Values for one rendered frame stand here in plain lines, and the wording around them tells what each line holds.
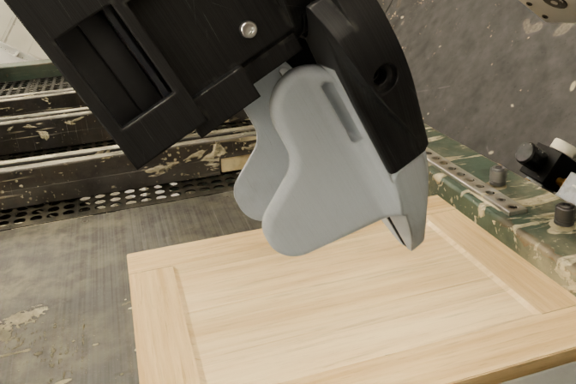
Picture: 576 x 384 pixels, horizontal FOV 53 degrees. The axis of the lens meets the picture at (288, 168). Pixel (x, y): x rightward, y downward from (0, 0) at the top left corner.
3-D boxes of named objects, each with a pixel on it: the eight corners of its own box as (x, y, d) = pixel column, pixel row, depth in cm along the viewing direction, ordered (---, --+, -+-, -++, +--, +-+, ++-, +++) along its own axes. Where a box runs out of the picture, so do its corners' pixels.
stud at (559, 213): (578, 227, 75) (581, 206, 74) (562, 231, 74) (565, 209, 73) (564, 219, 77) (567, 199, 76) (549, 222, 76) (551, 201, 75)
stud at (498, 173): (509, 186, 87) (511, 168, 86) (495, 189, 87) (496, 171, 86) (499, 181, 90) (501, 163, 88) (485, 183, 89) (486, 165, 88)
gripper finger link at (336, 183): (318, 315, 23) (183, 126, 19) (435, 224, 23) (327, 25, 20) (353, 359, 20) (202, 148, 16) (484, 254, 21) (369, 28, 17)
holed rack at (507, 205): (527, 212, 79) (528, 208, 79) (508, 216, 79) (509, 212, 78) (247, 38, 227) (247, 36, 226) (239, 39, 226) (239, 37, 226)
